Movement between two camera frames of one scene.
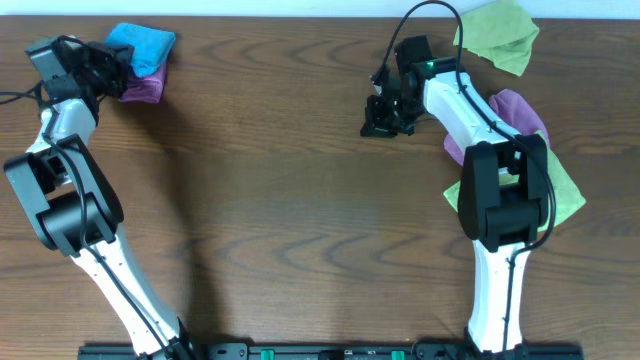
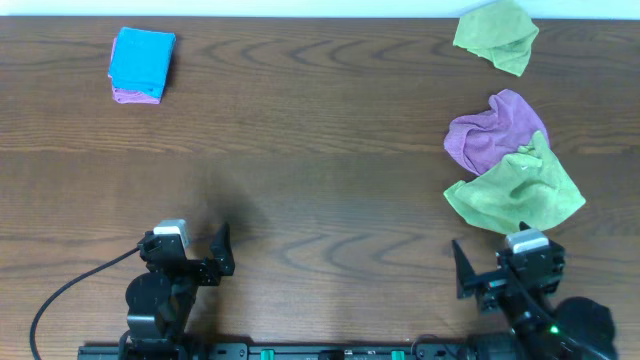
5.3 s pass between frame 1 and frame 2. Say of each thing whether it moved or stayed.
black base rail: stayed
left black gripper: moved
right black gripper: moved
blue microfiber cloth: moved
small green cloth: stayed
